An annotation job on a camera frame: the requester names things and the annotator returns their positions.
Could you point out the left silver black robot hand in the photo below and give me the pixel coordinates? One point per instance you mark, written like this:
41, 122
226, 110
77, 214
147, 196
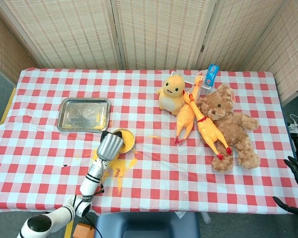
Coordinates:
110, 147

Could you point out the off-white bowl with yellow powder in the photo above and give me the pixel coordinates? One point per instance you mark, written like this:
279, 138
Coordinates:
128, 143

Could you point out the stainless steel tray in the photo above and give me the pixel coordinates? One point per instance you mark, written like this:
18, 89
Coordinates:
83, 115

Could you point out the spilled yellow powder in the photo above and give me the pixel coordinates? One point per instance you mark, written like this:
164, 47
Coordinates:
121, 164

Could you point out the red white checked tablecloth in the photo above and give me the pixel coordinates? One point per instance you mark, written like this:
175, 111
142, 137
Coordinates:
164, 178

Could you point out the yellow plush duck toy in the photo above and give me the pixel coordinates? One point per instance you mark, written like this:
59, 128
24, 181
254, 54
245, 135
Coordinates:
170, 99

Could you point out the yellow rubber chicken in net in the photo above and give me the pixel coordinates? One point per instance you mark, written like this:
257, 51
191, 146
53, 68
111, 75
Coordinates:
186, 119

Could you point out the brown teddy bear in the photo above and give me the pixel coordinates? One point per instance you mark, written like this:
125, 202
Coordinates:
233, 124

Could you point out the navy blue chair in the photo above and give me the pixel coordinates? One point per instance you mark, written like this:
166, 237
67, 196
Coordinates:
146, 225

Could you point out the orange box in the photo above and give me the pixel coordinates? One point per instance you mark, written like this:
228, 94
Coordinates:
83, 230

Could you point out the bamboo folding screen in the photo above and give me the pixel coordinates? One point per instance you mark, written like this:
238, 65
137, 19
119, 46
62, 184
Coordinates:
64, 32

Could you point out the blue packaging card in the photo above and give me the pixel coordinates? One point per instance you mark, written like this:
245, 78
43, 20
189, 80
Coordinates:
211, 74

